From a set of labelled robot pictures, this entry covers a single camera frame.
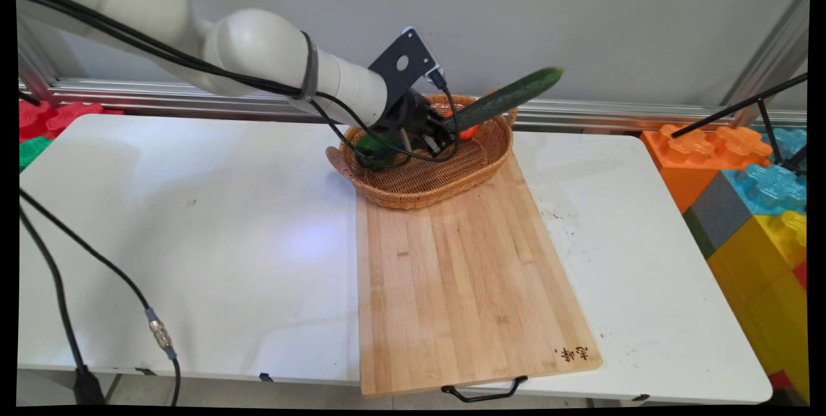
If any grey foam block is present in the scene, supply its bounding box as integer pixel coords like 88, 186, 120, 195
682, 172, 757, 260

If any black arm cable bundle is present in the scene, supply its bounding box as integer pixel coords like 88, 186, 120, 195
16, 0, 461, 169

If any aluminium frame rail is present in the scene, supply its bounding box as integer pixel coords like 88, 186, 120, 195
19, 77, 808, 135

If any blue foam block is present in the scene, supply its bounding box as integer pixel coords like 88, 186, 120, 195
721, 127, 808, 216

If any long green cucumber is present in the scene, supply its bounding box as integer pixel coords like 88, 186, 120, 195
450, 67, 565, 137

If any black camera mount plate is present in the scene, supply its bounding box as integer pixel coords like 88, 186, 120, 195
368, 26, 447, 108

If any green foam block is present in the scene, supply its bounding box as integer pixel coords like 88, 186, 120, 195
19, 136, 54, 173

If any aluminium frame post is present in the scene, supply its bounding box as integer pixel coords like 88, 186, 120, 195
719, 0, 811, 128

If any bamboo cutting board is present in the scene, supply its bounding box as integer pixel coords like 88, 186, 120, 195
355, 152, 603, 398

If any orange foam block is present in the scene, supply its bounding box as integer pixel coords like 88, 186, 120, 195
640, 123, 774, 214

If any black metal board handle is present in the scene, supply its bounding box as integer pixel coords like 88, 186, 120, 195
441, 375, 529, 403

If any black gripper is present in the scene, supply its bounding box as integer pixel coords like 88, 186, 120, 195
376, 90, 460, 154

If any orange-red vegetable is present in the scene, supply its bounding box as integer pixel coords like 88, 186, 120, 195
443, 110, 479, 141

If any dark green vegetable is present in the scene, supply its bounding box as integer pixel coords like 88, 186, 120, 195
356, 134, 405, 170

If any woven wicker basket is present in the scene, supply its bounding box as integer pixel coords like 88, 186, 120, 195
326, 94, 519, 211

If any black cable with metal connector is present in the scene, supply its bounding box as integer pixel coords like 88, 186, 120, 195
19, 188, 183, 408

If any thick black cable with plug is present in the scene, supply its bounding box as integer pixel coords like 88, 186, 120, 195
19, 205, 106, 406

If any black cable strap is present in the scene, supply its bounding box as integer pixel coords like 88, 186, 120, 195
298, 30, 320, 102

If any black tripod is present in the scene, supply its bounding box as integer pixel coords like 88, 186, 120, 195
670, 72, 809, 176

